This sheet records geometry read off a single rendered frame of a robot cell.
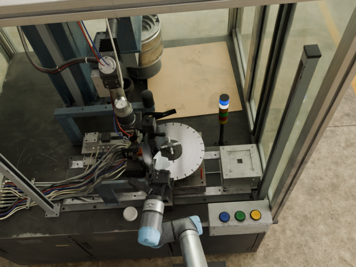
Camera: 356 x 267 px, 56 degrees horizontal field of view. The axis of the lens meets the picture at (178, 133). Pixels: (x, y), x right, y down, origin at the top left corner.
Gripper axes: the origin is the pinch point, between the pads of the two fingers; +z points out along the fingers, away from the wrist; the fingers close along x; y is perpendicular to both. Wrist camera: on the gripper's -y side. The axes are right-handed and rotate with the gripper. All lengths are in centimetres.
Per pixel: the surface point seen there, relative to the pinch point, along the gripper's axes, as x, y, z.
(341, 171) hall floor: -140, 95, 62
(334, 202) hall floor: -138, 87, 36
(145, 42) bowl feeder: -9, -23, 78
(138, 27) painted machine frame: 15, -15, 61
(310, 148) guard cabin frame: 16, 56, -7
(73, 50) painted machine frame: 8, -53, 58
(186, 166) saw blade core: -27.5, 4.7, 8.7
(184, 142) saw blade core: -27.2, 2.5, 22.2
